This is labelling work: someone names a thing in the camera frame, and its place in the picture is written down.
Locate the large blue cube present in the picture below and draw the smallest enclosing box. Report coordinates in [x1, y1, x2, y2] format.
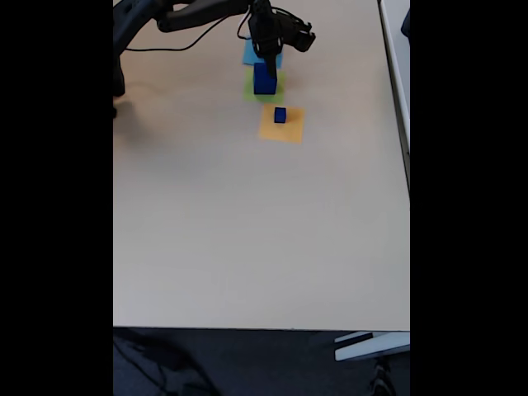
[252, 61, 277, 96]

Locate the blue paper square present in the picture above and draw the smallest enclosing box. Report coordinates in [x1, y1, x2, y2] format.
[242, 39, 285, 69]

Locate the green paper square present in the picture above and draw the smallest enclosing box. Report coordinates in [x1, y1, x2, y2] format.
[241, 68, 287, 104]

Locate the orange paper square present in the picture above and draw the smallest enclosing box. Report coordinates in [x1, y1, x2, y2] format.
[258, 102, 307, 145]

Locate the white neighbouring table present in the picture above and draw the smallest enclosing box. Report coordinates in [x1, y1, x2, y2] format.
[377, 0, 411, 195]

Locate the white table foot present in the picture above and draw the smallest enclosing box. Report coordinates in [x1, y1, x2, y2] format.
[333, 331, 411, 362]

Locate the black camera box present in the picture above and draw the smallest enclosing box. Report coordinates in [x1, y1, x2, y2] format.
[280, 14, 317, 53]

